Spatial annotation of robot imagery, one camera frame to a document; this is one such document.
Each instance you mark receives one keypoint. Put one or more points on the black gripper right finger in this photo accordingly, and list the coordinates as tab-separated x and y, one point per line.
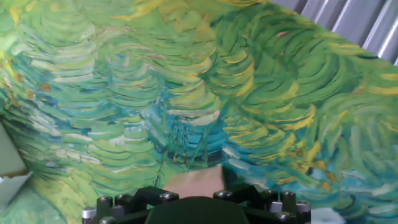
276	208

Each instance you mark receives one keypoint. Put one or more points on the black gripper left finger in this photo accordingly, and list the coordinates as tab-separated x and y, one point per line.
124	208

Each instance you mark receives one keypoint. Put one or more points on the painted landscape cloth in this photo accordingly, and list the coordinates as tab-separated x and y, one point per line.
186	93

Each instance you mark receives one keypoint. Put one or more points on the small wooden block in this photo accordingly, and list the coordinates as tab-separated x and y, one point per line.
196	183

